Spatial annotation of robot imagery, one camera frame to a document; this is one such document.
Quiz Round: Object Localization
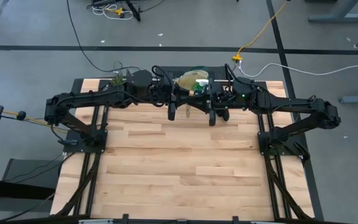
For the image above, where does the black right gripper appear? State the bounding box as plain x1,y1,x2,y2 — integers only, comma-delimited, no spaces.
196,82,230,127

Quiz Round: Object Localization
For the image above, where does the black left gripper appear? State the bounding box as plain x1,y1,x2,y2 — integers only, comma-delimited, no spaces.
158,77,199,122

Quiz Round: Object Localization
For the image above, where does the beige green gardening bag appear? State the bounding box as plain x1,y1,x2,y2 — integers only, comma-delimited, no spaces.
173,65,211,95

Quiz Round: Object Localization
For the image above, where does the potted plants black planter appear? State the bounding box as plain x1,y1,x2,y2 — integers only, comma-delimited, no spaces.
109,60,127,87

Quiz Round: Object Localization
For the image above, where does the dark grey bench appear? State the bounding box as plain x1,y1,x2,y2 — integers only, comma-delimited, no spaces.
0,157,62,223

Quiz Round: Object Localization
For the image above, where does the yellow extension cable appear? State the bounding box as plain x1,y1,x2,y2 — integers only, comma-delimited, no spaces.
231,0,289,62

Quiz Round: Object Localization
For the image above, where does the floor cable bundle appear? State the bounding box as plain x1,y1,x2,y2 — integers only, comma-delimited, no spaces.
85,0,142,22

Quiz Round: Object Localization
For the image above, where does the white floor cable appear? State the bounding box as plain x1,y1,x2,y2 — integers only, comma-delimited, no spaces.
237,57,358,78

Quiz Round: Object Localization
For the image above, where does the black hanging cable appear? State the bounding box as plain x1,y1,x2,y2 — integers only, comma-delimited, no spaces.
65,0,142,73

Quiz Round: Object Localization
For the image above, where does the black aluminium rig frame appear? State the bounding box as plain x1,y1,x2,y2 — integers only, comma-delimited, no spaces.
48,64,326,224

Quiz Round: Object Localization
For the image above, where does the yellow cable black knob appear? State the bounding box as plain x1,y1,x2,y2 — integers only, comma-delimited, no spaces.
1,110,70,134

